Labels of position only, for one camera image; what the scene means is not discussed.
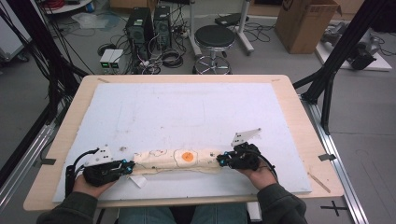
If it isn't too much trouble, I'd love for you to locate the black stand with cables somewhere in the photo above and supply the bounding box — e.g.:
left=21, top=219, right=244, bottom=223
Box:
left=0, top=0, right=90, bottom=188

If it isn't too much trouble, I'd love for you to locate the black flat device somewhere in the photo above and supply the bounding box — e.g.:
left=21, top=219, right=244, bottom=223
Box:
left=214, top=12, right=250, bottom=27

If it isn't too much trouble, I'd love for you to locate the black metal frame stand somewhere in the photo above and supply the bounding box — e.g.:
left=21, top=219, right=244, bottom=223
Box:
left=292, top=0, right=393, bottom=135

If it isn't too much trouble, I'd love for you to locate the white foam mat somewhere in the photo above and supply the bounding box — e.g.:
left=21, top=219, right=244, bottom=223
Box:
left=51, top=82, right=313, bottom=203

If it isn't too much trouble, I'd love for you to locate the white platform board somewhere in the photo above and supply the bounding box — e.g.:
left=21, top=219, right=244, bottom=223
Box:
left=315, top=27, right=393, bottom=73

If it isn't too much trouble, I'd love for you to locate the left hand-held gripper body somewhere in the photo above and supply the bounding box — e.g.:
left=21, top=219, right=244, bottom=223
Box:
left=82, top=145, right=125, bottom=188

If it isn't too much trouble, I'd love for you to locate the aluminium rail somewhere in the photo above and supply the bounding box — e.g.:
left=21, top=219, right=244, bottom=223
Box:
left=0, top=124, right=57, bottom=213
left=300, top=94, right=370, bottom=224

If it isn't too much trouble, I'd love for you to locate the slim black computer tower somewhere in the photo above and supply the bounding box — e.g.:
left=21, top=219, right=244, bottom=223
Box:
left=153, top=5, right=173, bottom=50

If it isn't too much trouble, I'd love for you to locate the clear plastic sheet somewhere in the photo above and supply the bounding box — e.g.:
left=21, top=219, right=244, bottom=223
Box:
left=71, top=12, right=120, bottom=31

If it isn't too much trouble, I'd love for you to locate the coiled black cable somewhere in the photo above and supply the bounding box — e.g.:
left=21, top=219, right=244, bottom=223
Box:
left=162, top=48, right=185, bottom=69

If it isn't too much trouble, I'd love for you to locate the black round stool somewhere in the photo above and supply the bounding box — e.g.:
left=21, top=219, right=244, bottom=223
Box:
left=191, top=24, right=237, bottom=75

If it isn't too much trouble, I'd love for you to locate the grey machine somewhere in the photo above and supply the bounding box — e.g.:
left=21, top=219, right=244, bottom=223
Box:
left=320, top=21, right=384, bottom=71

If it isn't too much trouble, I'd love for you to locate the white cabinet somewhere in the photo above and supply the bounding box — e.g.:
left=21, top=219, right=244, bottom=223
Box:
left=0, top=6, right=32, bottom=63

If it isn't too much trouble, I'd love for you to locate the person's right leg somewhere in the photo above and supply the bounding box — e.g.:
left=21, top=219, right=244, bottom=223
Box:
left=191, top=203, right=248, bottom=224

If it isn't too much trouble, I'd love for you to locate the person's leg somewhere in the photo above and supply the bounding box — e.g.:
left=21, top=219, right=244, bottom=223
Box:
left=191, top=203, right=248, bottom=224
left=118, top=206, right=176, bottom=224

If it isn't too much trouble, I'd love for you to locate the person's left leg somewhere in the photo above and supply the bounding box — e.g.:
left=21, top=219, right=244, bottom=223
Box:
left=118, top=206, right=176, bottom=224

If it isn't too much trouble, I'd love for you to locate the white desk leg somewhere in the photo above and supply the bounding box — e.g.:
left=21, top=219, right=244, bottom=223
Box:
left=234, top=0, right=255, bottom=56
left=186, top=0, right=204, bottom=59

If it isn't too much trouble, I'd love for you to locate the person's left hand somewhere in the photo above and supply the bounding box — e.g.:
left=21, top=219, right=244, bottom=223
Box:
left=72, top=174, right=118, bottom=199

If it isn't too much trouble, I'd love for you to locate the white power supply box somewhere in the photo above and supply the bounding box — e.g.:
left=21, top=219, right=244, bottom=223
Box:
left=99, top=49, right=116, bottom=70
left=108, top=49, right=124, bottom=70

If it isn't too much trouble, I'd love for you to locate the thin wooden strip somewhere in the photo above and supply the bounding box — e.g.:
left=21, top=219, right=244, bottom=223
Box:
left=307, top=172, right=332, bottom=194

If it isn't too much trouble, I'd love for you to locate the hand-held gripper cable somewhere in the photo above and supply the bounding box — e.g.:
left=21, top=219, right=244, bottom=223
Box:
left=255, top=152, right=279, bottom=181
left=64, top=147, right=100, bottom=198

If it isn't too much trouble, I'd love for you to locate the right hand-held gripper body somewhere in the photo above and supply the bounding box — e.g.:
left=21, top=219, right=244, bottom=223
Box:
left=229, top=127, right=262, bottom=171

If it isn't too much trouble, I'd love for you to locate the person's right hand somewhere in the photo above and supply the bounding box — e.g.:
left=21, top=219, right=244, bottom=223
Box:
left=236, top=161, right=278, bottom=190

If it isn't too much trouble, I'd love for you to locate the round white table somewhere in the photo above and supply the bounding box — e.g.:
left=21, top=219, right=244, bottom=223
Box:
left=40, top=0, right=94, bottom=15

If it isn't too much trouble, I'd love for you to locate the brown cardboard box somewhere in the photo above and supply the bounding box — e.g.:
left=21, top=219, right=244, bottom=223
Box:
left=274, top=0, right=343, bottom=55

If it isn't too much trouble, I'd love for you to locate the left hand-held gripper cable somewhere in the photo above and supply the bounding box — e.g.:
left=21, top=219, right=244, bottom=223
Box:
left=64, top=147, right=100, bottom=198

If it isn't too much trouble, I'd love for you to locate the cream cloth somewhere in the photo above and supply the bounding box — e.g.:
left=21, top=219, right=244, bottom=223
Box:
left=129, top=148, right=225, bottom=189

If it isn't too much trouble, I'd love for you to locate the large black computer tower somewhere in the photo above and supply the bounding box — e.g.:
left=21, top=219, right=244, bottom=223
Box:
left=125, top=7, right=155, bottom=60

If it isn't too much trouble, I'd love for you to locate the right hand-held gripper cable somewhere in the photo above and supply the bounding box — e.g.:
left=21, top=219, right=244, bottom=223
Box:
left=255, top=152, right=279, bottom=181

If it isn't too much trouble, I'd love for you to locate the black tape cross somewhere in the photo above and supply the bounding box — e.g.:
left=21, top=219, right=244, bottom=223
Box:
left=320, top=200, right=348, bottom=217

